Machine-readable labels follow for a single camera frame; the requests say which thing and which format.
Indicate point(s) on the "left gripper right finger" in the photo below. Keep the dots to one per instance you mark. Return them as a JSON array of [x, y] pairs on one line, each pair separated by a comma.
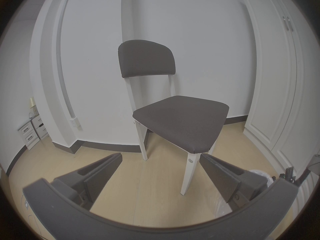
[[225, 179]]

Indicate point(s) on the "clear plastic bag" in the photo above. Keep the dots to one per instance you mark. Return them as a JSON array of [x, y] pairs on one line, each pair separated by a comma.
[[221, 206]]

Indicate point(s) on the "grey padded white chair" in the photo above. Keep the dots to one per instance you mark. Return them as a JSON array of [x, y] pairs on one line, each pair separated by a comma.
[[180, 119]]

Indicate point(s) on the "white wall socket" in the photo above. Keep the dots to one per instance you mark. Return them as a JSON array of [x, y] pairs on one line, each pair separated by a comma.
[[75, 122]]

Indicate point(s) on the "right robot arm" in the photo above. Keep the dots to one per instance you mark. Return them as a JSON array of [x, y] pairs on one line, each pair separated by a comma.
[[315, 162]]

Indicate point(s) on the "white bedside table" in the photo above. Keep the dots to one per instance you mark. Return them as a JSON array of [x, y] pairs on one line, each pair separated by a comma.
[[28, 135]]

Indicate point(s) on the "white wardrobe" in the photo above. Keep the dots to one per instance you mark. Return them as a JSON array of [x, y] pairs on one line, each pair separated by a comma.
[[275, 84]]

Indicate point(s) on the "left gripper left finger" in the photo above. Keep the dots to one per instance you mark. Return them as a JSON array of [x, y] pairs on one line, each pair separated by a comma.
[[95, 179]]

